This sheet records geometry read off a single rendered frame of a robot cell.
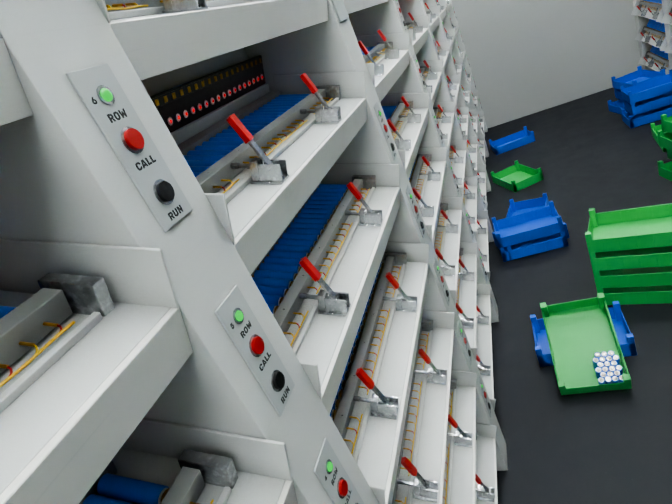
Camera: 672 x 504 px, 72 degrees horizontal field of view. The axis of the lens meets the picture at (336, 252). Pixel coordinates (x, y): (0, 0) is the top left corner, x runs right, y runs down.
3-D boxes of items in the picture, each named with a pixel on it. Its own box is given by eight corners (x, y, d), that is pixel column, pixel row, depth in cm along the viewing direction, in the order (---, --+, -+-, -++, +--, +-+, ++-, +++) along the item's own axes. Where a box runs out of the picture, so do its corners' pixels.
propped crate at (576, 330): (632, 388, 143) (631, 379, 137) (561, 395, 151) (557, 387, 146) (604, 303, 160) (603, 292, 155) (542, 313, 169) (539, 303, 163)
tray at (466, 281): (475, 263, 184) (478, 232, 177) (474, 373, 133) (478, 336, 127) (423, 260, 189) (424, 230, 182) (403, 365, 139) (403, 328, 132)
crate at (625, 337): (621, 317, 169) (618, 300, 166) (637, 355, 153) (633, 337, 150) (534, 330, 182) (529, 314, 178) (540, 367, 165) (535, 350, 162)
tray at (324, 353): (400, 205, 103) (399, 164, 98) (325, 428, 53) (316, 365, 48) (313, 202, 108) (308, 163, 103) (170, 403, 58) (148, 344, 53)
